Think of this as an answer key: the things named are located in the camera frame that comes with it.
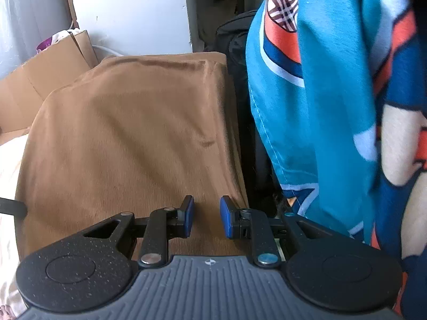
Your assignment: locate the black folded garment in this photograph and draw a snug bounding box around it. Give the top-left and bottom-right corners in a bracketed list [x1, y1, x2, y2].
[230, 63, 284, 219]

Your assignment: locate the white purple laundry powder bag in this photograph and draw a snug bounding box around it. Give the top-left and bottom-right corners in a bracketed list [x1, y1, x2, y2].
[36, 30, 82, 54]

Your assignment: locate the cream bear print blanket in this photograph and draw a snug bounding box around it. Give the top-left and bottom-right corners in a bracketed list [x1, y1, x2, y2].
[0, 134, 30, 320]

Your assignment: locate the black backpack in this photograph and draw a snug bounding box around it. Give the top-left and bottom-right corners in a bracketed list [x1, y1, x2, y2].
[215, 9, 259, 84]

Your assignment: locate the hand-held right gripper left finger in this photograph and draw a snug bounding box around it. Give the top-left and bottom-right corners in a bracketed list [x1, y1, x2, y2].
[83, 195, 195, 268]

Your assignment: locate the teal printed garment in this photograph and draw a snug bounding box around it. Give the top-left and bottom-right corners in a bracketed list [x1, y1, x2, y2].
[246, 0, 427, 320]

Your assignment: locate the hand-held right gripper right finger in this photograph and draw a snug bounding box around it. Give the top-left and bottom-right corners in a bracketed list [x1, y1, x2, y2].
[219, 195, 329, 268]

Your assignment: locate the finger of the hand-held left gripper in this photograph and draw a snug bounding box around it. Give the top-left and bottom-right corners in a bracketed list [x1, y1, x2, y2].
[0, 197, 29, 218]

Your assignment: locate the brown printed t-shirt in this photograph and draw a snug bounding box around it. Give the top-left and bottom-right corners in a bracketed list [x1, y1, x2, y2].
[15, 51, 251, 264]

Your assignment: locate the large cardboard sheet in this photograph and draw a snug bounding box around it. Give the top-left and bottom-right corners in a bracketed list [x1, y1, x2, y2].
[0, 30, 101, 145]

